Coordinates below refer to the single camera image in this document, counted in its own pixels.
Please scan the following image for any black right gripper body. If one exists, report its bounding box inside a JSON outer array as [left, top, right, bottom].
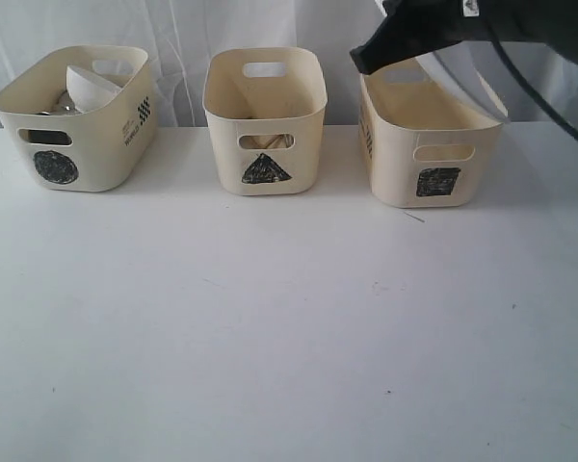
[[384, 1, 578, 64]]

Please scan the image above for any white square plate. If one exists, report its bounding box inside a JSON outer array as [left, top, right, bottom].
[[412, 36, 578, 142]]

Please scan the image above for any stainless steel spoon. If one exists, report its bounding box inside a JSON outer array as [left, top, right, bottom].
[[239, 134, 294, 150]]

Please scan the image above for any white ceramic bowl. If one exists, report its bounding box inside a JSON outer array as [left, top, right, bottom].
[[66, 65, 121, 113]]

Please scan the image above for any stainless steel bowl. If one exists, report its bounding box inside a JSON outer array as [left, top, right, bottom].
[[50, 90, 79, 116]]

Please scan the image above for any stainless steel mug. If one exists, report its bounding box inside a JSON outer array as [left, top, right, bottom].
[[19, 129, 72, 145]]

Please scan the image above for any cream bin with black square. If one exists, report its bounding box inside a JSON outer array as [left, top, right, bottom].
[[359, 60, 503, 209]]

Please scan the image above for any cream bin with black triangle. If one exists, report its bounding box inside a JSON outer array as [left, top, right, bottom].
[[203, 47, 328, 196]]

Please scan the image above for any cream bin with black circle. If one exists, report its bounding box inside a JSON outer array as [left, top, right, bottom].
[[0, 45, 157, 193]]

